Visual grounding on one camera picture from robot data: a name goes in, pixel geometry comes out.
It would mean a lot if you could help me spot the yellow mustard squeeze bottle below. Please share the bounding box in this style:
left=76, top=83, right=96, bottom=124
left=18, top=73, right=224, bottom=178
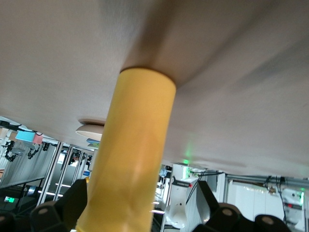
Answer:
left=76, top=67, right=176, bottom=232

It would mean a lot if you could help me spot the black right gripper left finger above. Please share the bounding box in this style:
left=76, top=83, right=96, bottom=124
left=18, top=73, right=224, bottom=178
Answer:
left=30, top=178, right=88, bottom=232

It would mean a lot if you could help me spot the beige round plate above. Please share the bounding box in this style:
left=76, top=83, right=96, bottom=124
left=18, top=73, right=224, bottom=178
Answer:
left=75, top=117, right=107, bottom=142

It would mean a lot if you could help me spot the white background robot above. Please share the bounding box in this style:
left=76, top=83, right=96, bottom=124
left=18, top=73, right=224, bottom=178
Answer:
left=281, top=188, right=305, bottom=227

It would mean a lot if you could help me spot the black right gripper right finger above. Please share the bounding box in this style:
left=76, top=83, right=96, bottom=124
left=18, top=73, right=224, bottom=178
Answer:
left=197, top=180, right=242, bottom=232

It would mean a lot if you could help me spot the pink box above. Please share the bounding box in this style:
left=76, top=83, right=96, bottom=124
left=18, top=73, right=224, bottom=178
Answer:
left=32, top=133, right=44, bottom=145

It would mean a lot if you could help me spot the cyan box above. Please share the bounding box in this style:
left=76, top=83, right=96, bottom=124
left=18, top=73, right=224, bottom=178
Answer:
left=15, top=130, right=36, bottom=143

